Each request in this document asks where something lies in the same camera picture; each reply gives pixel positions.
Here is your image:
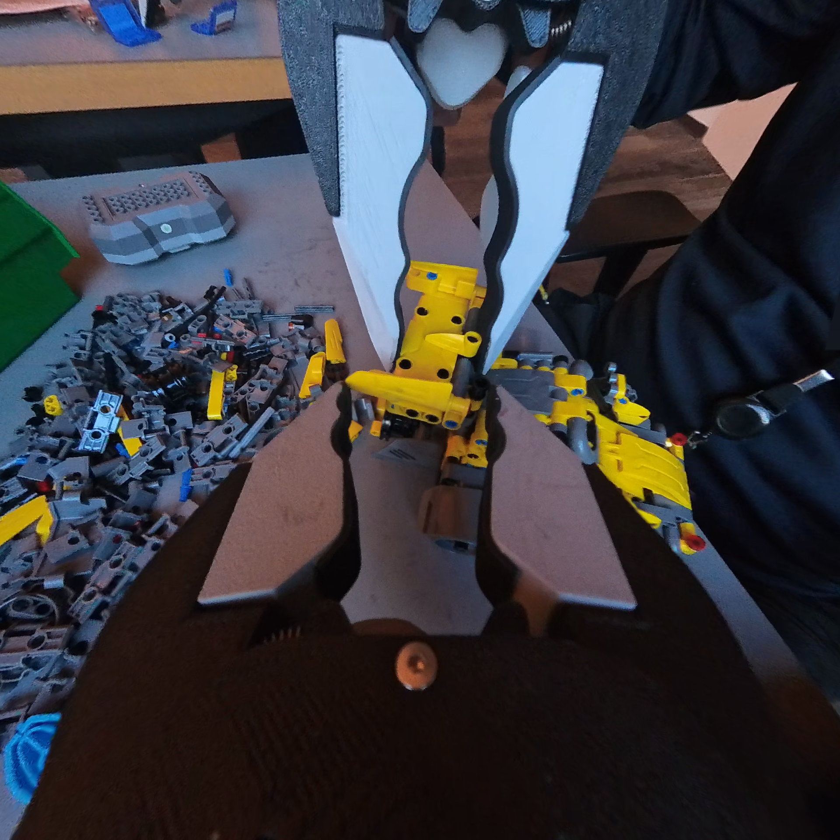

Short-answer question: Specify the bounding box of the yellow grey brick toy vehicle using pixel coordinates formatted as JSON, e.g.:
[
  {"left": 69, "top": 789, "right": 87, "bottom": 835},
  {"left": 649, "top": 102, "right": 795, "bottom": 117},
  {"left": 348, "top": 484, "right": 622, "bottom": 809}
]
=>
[{"left": 486, "top": 352, "right": 710, "bottom": 555}]

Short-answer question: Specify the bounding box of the person's dark clothed torso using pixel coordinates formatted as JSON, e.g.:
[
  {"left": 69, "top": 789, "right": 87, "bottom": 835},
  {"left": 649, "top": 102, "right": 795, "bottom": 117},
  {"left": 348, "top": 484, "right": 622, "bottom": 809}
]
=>
[{"left": 552, "top": 79, "right": 840, "bottom": 683}]

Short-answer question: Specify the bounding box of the green plastic bin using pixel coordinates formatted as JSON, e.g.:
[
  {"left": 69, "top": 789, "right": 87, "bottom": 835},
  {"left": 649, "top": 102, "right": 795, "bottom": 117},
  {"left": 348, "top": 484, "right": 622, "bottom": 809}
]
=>
[{"left": 0, "top": 182, "right": 82, "bottom": 371}]

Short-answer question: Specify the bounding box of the black badge reel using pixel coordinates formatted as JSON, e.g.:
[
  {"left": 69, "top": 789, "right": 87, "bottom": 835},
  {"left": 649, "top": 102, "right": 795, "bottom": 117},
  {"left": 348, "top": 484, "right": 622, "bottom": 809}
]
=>
[{"left": 692, "top": 371, "right": 836, "bottom": 447}]

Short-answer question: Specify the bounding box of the pile of grey brick parts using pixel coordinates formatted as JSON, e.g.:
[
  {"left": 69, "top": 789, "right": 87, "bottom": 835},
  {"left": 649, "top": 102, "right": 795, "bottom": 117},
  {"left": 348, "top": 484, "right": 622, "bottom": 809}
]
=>
[{"left": 0, "top": 269, "right": 345, "bottom": 716}]

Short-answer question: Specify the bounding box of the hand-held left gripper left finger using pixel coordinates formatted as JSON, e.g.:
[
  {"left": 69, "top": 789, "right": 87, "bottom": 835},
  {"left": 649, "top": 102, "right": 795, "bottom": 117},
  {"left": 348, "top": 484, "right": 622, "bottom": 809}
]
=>
[{"left": 197, "top": 385, "right": 358, "bottom": 609}]

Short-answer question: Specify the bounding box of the yellow holed brick assembly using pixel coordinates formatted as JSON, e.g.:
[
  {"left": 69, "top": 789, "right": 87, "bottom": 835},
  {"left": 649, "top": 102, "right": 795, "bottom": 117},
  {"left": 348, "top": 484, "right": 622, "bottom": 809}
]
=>
[{"left": 344, "top": 260, "right": 497, "bottom": 437}]

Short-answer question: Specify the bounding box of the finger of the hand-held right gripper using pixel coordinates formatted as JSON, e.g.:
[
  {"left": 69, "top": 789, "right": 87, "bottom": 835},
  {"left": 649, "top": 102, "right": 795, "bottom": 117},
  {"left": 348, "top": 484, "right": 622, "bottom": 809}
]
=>
[
  {"left": 476, "top": 56, "right": 607, "bottom": 375},
  {"left": 331, "top": 29, "right": 437, "bottom": 379}
]

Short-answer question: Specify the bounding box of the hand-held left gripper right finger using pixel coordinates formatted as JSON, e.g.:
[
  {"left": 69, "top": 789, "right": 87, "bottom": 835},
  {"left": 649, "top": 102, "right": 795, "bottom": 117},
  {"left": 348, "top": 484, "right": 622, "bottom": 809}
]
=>
[{"left": 476, "top": 385, "right": 639, "bottom": 631}]

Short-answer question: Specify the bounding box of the wooden edged background table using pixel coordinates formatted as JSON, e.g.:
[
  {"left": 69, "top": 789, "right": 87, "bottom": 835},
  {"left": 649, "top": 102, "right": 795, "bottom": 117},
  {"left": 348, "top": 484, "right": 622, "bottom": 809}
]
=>
[{"left": 0, "top": 0, "right": 292, "bottom": 116}]

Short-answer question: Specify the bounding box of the blue brick piece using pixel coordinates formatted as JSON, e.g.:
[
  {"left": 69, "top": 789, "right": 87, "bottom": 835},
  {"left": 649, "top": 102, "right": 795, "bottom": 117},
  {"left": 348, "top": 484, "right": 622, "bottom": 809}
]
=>
[
  {"left": 90, "top": 0, "right": 161, "bottom": 47},
  {"left": 191, "top": 0, "right": 240, "bottom": 35}
]

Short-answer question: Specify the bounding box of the grey desk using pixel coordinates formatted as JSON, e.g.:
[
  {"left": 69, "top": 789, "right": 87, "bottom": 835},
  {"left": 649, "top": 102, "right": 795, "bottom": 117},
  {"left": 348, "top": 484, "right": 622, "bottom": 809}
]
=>
[{"left": 0, "top": 155, "right": 840, "bottom": 840}]

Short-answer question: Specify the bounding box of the grey brick hub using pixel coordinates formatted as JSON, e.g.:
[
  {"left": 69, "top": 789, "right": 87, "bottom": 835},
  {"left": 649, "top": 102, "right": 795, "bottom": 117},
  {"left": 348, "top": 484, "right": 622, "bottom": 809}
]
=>
[{"left": 79, "top": 171, "right": 240, "bottom": 266}]

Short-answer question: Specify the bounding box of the blue brick separator tool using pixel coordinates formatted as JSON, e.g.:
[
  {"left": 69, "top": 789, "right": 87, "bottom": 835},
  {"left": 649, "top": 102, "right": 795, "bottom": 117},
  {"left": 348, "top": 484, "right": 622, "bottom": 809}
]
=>
[{"left": 0, "top": 713, "right": 64, "bottom": 804}]

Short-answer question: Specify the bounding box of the person's right forearm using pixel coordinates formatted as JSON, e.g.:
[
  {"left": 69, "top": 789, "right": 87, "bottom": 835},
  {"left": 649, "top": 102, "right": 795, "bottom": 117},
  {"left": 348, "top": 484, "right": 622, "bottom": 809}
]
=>
[{"left": 630, "top": 0, "right": 840, "bottom": 132}]

